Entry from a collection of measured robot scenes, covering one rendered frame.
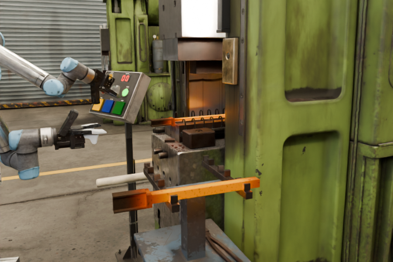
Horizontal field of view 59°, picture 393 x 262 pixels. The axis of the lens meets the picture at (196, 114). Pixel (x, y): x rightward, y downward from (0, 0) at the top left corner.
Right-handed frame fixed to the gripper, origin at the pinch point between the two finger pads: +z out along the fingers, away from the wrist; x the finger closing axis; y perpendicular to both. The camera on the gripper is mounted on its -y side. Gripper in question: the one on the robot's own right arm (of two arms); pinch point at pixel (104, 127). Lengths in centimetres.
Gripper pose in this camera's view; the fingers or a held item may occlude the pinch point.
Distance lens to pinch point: 150.2
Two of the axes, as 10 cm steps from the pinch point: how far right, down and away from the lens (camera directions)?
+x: 4.0, 1.6, -9.0
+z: 9.2, -0.8, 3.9
